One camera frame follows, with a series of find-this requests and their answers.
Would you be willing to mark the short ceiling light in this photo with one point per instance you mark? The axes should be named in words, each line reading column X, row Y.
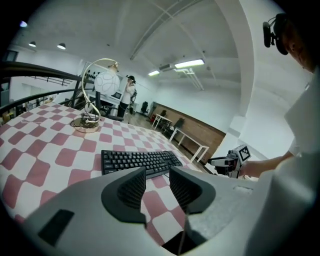
column 153, row 73

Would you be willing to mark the black office chair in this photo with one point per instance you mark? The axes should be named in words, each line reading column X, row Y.
column 145, row 107

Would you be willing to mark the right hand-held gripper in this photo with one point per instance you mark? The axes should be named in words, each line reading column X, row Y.
column 236, row 162

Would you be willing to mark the black pendant lamp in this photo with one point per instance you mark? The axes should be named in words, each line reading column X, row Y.
column 32, row 44
column 61, row 46

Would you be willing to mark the person's white shirt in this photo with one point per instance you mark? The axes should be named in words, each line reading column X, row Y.
column 295, row 187

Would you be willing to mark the red white checkered tablecloth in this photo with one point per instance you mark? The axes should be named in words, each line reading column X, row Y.
column 50, row 150

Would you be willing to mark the small white table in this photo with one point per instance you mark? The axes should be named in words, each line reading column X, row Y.
column 162, row 118

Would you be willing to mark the long ceiling light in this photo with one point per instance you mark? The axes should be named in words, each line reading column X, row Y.
column 189, row 63

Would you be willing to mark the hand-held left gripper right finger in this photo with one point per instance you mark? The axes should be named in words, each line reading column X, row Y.
column 190, row 192

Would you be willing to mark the person's right forearm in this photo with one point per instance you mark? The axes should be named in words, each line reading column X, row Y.
column 262, row 165

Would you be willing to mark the black keyboard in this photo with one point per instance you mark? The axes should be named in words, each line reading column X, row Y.
column 135, row 161

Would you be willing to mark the black stair railing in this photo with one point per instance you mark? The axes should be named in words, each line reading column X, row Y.
column 37, row 72

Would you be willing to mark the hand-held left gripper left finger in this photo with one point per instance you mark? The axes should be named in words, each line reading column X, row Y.
column 130, row 192

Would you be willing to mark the person's head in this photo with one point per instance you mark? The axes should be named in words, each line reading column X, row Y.
column 300, row 47

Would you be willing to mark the large white table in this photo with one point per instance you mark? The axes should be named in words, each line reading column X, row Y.
column 190, row 138

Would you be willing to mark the ceiling air conditioner unit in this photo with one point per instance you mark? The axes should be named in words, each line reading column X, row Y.
column 167, row 67

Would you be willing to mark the black head-worn camera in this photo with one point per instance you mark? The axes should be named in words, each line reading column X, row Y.
column 271, row 32

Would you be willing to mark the gold lamp with white globe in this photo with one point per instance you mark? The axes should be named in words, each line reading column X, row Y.
column 107, row 81

